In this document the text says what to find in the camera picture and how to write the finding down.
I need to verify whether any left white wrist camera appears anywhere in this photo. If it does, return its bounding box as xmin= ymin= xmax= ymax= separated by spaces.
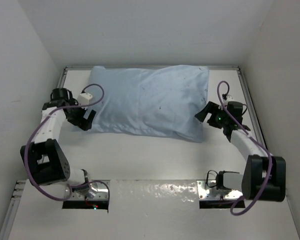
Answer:
xmin=77 ymin=92 xmax=94 ymax=109

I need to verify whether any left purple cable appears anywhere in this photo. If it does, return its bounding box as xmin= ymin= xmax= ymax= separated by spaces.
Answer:
xmin=24 ymin=83 xmax=111 ymax=202

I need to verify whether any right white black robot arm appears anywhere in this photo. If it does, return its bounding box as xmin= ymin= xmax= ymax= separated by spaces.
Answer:
xmin=194 ymin=100 xmax=286 ymax=202

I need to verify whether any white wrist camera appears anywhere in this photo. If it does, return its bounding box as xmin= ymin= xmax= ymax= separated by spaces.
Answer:
xmin=77 ymin=92 xmax=94 ymax=109
xmin=222 ymin=94 xmax=234 ymax=105

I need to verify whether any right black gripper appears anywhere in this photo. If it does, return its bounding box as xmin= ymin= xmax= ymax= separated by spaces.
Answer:
xmin=195 ymin=101 xmax=229 ymax=129

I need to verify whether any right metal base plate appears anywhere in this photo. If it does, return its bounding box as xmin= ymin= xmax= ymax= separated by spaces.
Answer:
xmin=197 ymin=180 xmax=243 ymax=201

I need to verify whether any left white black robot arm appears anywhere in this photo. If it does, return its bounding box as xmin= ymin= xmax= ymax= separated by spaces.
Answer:
xmin=27 ymin=88 xmax=96 ymax=187

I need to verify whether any aluminium table frame rail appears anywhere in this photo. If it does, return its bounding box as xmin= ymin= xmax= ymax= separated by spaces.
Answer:
xmin=0 ymin=65 xmax=288 ymax=240

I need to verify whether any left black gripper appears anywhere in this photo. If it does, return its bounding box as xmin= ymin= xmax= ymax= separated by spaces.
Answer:
xmin=66 ymin=97 xmax=95 ymax=131

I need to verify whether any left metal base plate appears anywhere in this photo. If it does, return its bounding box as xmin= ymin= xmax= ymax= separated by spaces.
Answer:
xmin=67 ymin=180 xmax=110 ymax=202

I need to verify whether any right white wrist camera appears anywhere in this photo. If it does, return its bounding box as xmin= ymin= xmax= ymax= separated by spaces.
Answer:
xmin=222 ymin=94 xmax=234 ymax=105

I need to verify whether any light blue pillowcase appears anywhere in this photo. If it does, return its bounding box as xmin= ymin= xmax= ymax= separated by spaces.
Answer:
xmin=89 ymin=65 xmax=210 ymax=143

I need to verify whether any metal base plate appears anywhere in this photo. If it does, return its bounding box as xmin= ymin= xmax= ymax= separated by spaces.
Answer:
xmin=197 ymin=180 xmax=243 ymax=201
xmin=67 ymin=180 xmax=110 ymax=202

